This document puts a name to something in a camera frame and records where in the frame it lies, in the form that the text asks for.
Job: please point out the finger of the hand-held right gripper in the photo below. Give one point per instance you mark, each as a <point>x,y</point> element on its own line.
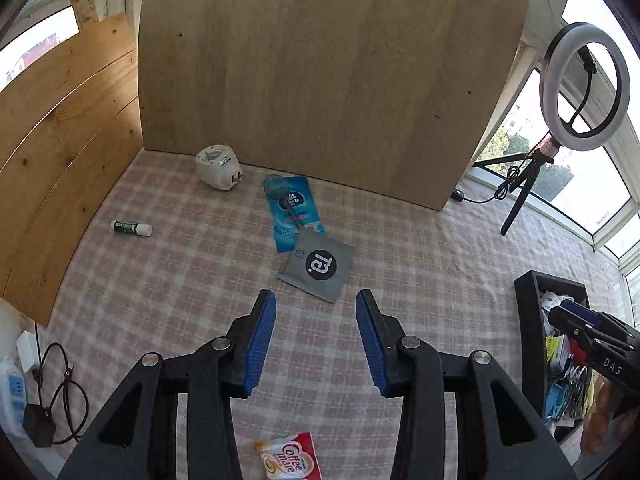
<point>575,327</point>
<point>580,310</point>

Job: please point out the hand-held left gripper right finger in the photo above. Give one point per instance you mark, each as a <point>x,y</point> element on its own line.
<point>372,345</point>

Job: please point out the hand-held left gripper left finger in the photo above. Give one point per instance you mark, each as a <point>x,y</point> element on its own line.
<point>260,340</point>

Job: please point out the black tray container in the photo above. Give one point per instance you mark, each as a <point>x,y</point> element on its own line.
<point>530,340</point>

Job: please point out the grey square sachet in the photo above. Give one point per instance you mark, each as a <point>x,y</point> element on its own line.
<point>315,265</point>

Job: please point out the white wrinkled plastic packet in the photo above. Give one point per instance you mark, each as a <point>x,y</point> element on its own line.
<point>550,302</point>

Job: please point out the neon yellow plastic shuttlecock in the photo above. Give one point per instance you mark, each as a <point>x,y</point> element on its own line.
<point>552,349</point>

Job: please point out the orange tissue pack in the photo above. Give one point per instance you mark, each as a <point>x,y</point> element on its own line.
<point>597,415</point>

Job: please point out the teal clothespin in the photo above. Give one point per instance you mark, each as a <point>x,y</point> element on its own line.
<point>555,402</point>

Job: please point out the red white creamer sachet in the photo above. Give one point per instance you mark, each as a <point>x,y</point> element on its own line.
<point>290,460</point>

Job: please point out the black tripod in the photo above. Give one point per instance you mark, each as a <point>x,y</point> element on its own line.
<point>520,195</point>

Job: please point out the blue wipe packet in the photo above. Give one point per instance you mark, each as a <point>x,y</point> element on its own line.
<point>292,205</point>

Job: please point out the grey plastic spoon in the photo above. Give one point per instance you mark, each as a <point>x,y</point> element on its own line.
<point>274,186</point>

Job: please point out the green white glue stick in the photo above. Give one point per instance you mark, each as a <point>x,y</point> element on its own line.
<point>127,226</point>

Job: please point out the white charger plug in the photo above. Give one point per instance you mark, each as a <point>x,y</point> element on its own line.
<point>212,165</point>

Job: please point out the black power adapter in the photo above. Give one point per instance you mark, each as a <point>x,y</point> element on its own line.
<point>37,425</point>

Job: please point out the white blue power strip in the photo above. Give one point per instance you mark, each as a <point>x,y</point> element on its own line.
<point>12,390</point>

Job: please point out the pine wood plank panel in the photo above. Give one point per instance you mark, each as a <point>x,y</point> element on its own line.
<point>60,160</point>

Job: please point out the light wooden board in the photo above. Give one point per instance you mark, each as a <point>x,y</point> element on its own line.
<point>325,70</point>

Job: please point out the white wall plug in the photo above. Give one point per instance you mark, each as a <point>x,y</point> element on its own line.
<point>27,350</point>

